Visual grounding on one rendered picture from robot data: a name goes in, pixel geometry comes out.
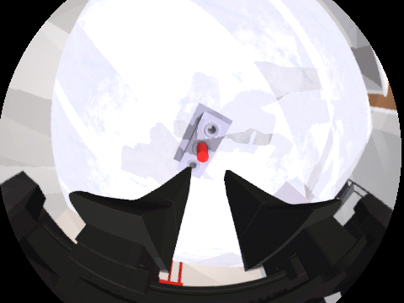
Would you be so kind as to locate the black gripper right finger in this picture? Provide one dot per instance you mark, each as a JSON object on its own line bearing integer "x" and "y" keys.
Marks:
{"x": 265, "y": 224}

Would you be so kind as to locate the red peg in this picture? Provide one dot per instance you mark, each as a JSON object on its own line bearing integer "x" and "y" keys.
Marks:
{"x": 203, "y": 154}

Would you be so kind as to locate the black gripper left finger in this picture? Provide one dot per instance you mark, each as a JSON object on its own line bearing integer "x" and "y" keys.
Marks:
{"x": 154, "y": 220}

